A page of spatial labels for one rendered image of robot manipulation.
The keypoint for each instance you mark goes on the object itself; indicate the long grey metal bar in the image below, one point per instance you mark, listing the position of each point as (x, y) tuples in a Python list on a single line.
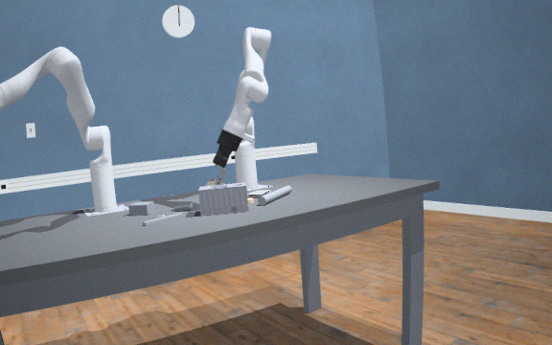
[(262, 200)]

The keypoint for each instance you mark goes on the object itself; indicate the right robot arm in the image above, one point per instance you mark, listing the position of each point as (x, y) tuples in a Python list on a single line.
[(66, 67)]

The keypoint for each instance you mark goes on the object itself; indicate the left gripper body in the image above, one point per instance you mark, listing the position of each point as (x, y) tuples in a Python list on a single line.
[(229, 140)]

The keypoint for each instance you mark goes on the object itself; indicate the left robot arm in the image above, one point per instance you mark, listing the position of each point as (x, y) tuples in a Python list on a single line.
[(256, 90)]

